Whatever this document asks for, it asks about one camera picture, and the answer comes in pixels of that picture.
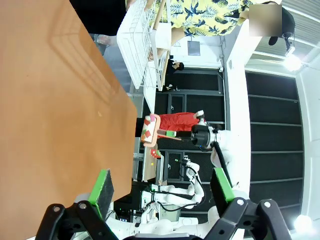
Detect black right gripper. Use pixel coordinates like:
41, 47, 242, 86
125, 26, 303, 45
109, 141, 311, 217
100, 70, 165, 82
165, 123, 219, 153

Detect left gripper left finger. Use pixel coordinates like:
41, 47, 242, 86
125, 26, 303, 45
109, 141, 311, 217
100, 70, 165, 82
36, 168, 118, 240

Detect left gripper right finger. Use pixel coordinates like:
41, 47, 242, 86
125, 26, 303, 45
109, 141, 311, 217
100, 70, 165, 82
203, 167, 293, 240

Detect white wire dish rack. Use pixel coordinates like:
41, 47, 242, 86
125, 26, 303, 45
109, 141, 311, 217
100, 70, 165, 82
116, 0, 174, 114

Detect red hanging cloth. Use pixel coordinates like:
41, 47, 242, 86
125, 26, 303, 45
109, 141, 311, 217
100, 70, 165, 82
158, 111, 201, 133

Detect red and green small items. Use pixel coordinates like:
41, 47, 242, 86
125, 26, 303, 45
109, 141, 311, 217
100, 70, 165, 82
149, 148, 163, 160

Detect white side table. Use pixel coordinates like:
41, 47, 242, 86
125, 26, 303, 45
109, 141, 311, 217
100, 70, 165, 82
132, 143, 166, 183

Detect bystander in black clothes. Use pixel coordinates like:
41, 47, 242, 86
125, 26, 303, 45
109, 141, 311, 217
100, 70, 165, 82
165, 59, 186, 77

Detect bright ceiling lamp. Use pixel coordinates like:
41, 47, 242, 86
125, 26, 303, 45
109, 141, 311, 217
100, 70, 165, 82
283, 53, 304, 73
294, 214, 314, 233

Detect white plastic cutlery cup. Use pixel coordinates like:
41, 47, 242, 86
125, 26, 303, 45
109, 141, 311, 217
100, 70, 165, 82
149, 23, 172, 51

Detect yellow pineapple print shirt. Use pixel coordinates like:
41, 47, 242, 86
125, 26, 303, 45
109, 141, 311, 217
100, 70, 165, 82
149, 0, 251, 38

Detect person's shoe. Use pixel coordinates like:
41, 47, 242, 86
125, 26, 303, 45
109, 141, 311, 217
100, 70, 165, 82
96, 34, 111, 48

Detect person's head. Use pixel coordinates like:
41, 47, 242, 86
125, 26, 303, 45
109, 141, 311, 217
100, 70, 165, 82
248, 1, 297, 47

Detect person's black trousers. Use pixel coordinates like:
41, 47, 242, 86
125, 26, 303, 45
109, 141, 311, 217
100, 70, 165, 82
69, 0, 129, 36

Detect thick black cable sleeve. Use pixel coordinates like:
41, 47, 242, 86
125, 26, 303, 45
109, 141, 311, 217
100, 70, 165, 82
211, 140, 233, 181

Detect grey wall box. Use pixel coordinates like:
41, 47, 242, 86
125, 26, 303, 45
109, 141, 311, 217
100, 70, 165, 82
187, 40, 201, 57

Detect ceiling mounted camera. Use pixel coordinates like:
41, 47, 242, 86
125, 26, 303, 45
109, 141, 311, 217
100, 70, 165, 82
284, 31, 296, 56

